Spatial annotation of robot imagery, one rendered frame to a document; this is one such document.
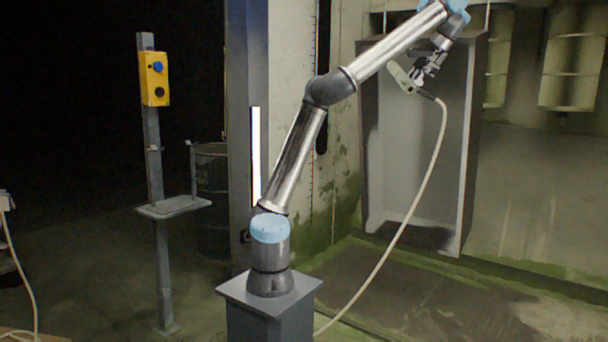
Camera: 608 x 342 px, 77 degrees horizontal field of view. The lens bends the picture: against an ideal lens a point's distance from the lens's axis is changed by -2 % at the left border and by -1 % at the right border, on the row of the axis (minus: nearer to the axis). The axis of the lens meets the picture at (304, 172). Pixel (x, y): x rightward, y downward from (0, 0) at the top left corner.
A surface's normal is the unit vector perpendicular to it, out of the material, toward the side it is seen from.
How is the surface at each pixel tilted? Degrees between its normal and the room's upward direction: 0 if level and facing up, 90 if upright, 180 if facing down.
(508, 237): 57
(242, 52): 90
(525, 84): 90
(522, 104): 90
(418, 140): 102
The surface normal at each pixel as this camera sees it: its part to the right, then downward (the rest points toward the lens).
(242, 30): -0.58, 0.18
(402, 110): -0.54, 0.38
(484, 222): -0.48, -0.38
